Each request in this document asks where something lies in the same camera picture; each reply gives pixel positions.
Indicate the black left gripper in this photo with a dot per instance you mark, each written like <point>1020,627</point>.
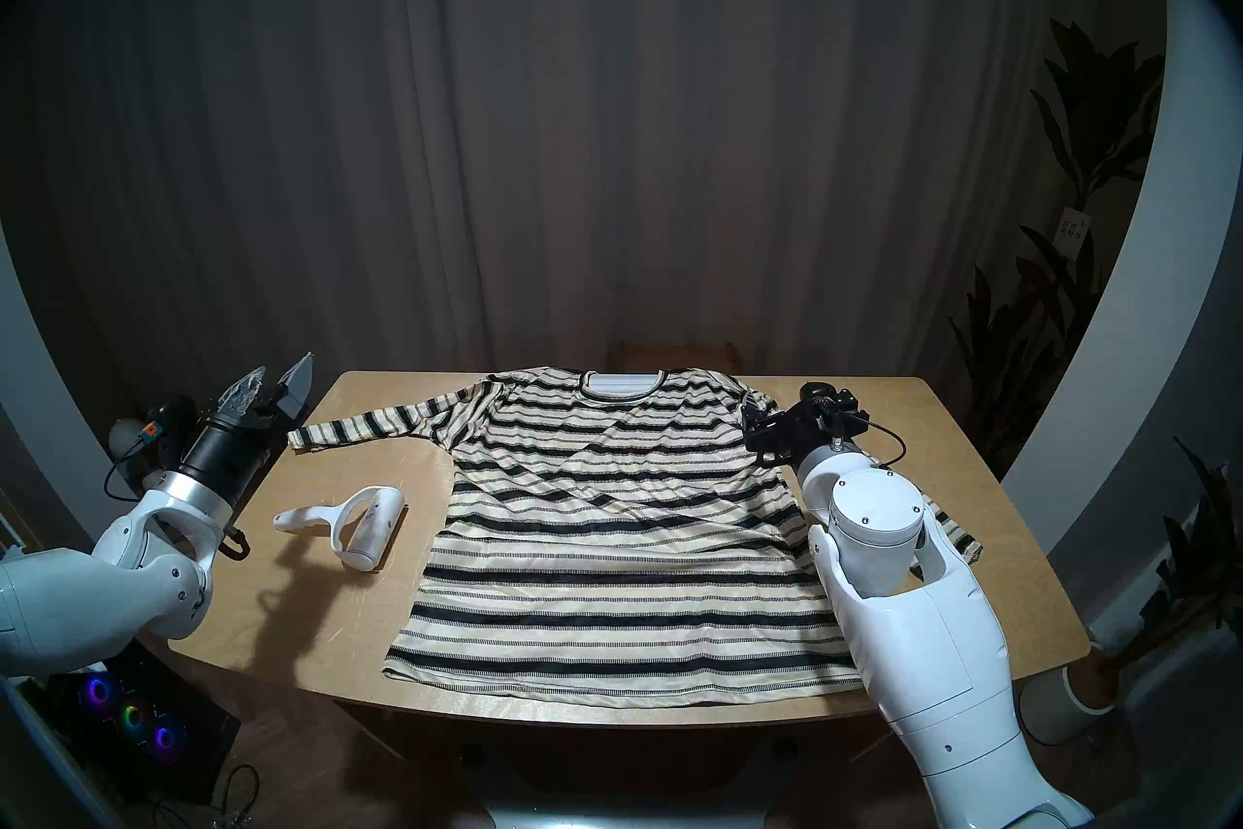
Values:
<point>225,456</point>

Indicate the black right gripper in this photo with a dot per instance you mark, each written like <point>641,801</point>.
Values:
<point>791,434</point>

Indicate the cream black striped long-sleeve top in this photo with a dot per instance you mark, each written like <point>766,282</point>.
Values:
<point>631,526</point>

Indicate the white lint roller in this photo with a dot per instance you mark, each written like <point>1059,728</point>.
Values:
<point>374,531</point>

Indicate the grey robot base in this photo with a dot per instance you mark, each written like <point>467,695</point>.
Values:
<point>621,815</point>

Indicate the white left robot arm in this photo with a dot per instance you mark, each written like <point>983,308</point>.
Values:
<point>146,545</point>

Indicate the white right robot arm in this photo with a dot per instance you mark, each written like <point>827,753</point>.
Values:
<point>903,623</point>

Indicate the white mushroom lamp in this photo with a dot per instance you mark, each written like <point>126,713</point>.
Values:
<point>122,437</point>

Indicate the white curved arch pillar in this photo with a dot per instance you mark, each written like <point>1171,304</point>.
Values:
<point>53,409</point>
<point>1156,332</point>

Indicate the black computer with RGB fans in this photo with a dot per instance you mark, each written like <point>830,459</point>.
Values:
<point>136,725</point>

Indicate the grey pleated curtain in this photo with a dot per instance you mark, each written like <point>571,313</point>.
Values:
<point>583,108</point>

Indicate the white plant tag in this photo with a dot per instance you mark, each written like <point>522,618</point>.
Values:
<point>1072,227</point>

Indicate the white plant pot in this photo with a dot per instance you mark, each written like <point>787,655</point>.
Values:
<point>1054,710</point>

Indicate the small dark potted plant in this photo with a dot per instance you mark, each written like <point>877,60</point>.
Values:
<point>1199,565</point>

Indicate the tall dark leafy plant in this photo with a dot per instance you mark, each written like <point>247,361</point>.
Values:
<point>1097,118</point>

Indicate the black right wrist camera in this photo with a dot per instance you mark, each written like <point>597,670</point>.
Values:
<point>827,405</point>

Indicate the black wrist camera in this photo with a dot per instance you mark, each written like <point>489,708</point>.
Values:
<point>827,405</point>
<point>167,429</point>

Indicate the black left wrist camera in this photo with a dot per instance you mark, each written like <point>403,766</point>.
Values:
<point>167,429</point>

